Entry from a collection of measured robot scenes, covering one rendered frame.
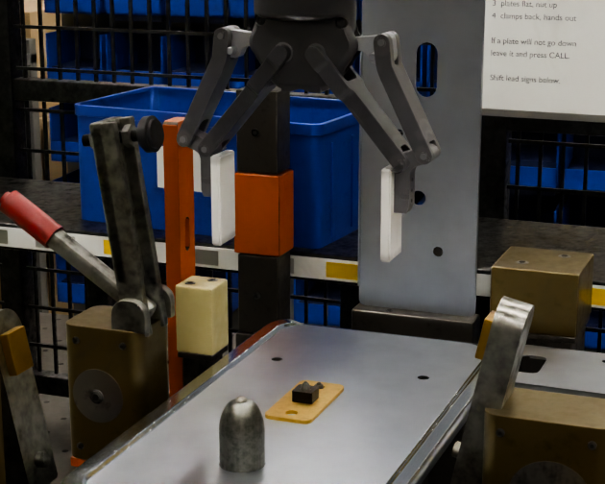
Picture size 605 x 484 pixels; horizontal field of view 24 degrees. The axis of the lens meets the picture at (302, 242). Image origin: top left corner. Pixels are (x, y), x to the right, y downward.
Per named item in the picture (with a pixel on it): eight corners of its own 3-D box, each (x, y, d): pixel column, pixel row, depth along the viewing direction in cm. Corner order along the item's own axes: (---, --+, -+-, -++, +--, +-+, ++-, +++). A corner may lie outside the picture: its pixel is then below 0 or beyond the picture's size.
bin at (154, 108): (319, 251, 143) (320, 125, 140) (74, 219, 156) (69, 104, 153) (383, 217, 157) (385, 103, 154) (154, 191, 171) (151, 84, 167)
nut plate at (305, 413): (308, 424, 105) (309, 410, 105) (262, 418, 106) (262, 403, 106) (346, 388, 113) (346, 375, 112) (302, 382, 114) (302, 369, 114)
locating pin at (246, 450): (254, 496, 97) (254, 407, 95) (212, 490, 98) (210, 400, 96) (272, 478, 99) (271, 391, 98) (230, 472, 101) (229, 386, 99)
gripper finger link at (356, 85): (318, 49, 104) (331, 37, 104) (411, 166, 104) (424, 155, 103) (299, 56, 101) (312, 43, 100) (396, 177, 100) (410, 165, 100)
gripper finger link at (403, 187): (399, 141, 103) (439, 143, 102) (399, 207, 104) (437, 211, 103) (394, 144, 101) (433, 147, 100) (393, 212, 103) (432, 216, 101)
